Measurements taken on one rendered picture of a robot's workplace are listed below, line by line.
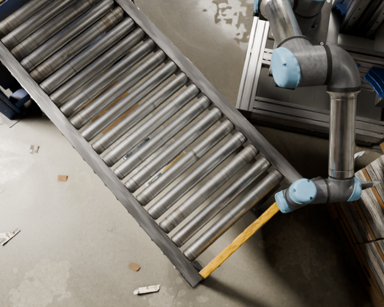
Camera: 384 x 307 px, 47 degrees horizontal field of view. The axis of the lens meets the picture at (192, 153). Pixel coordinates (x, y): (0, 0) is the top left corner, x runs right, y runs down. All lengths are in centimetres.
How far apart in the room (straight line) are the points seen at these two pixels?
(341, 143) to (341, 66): 23
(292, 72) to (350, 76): 17
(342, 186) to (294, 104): 98
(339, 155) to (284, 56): 35
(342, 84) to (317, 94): 107
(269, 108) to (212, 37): 65
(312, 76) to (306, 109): 104
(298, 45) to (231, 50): 138
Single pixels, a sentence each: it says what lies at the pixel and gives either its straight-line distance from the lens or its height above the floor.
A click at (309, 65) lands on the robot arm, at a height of 123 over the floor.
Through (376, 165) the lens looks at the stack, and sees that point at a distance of 177.
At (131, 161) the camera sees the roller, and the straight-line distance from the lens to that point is 161.
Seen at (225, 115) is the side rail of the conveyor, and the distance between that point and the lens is 165.
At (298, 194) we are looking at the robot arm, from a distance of 137.
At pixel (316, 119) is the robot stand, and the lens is 232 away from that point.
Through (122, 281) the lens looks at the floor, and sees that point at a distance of 238.
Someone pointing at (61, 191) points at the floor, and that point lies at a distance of 249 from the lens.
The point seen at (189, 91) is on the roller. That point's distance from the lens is 168.
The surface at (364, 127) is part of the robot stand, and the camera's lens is 238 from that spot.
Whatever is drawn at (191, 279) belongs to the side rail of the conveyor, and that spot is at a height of 80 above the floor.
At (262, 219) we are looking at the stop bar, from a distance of 155.
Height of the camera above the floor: 234
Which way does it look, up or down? 75 degrees down
